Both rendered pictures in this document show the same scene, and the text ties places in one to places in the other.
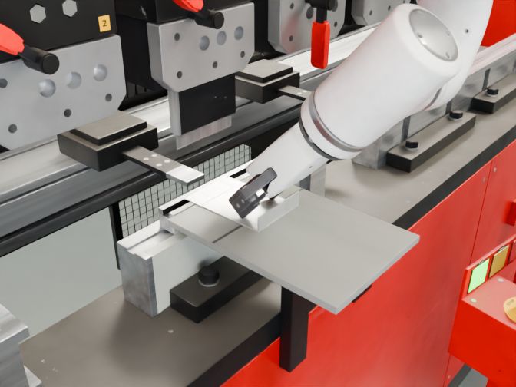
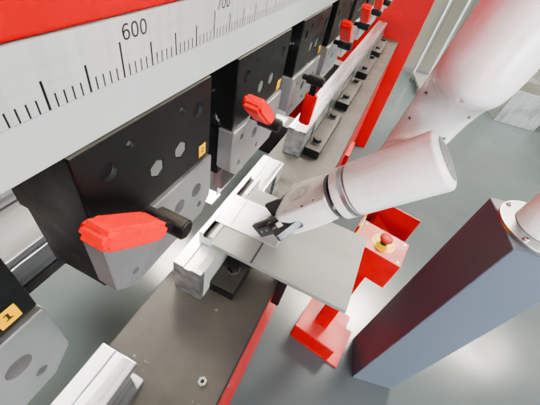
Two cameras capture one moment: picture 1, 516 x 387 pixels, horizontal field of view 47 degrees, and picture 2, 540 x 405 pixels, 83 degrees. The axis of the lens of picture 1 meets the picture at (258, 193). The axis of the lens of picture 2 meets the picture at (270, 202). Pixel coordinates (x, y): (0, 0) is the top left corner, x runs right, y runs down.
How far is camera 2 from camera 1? 37 cm
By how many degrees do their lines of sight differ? 26
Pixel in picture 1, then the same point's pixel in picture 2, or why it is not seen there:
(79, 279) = not seen: hidden behind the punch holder
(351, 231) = (329, 239)
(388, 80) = (417, 191)
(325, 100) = (356, 190)
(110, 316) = (169, 304)
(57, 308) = not seen: hidden behind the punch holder
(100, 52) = (198, 175)
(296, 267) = (311, 278)
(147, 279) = (199, 284)
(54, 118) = (164, 242)
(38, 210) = not seen: hidden behind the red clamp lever
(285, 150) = (314, 214)
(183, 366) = (233, 338)
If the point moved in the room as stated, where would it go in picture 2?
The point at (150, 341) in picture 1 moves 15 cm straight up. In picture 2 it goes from (206, 321) to (208, 281)
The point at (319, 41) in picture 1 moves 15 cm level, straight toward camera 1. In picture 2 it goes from (308, 108) to (334, 159)
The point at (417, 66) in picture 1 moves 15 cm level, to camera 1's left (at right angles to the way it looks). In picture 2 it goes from (443, 188) to (337, 198)
